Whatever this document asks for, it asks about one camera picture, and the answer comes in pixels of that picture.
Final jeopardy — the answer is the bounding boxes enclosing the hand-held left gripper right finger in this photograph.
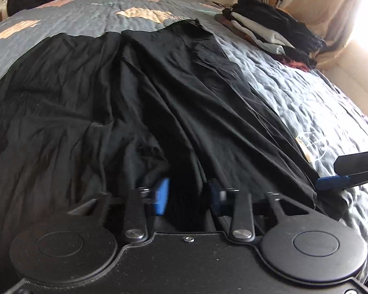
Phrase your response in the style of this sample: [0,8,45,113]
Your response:
[209,178,321,242]

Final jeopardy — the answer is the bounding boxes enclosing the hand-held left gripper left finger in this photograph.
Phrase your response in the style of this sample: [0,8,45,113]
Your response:
[66,178,171,242]

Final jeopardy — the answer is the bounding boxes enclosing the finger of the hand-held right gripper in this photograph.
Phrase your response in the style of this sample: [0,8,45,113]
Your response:
[334,146,368,173]
[314,171,368,192]

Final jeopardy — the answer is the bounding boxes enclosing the black trousers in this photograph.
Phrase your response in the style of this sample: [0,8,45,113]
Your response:
[0,18,348,282]

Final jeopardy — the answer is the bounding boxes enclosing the stack of folded dark clothes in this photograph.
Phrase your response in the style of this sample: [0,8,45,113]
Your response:
[215,0,329,72]

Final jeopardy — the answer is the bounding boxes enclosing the blue-grey printed quilt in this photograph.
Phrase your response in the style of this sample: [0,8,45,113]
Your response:
[0,0,368,285]

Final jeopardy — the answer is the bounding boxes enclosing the beige curtain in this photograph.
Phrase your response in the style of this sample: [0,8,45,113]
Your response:
[279,0,368,68]

